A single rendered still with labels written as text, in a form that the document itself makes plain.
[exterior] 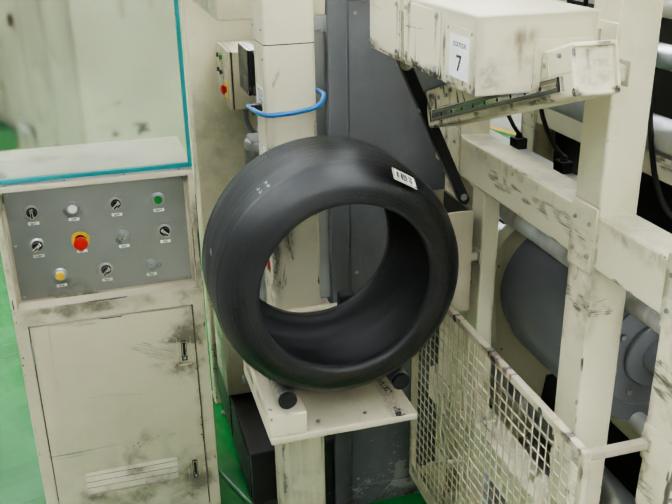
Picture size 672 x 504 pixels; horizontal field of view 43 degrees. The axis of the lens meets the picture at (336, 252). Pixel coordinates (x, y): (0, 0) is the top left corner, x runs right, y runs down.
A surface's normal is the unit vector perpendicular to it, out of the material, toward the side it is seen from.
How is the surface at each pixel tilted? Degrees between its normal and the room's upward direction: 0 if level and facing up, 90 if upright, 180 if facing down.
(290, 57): 90
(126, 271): 90
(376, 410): 0
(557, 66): 90
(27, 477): 0
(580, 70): 72
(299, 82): 90
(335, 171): 42
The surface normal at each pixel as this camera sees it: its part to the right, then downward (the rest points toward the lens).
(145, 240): 0.28, 0.36
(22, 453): -0.01, -0.92
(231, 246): -0.45, 0.02
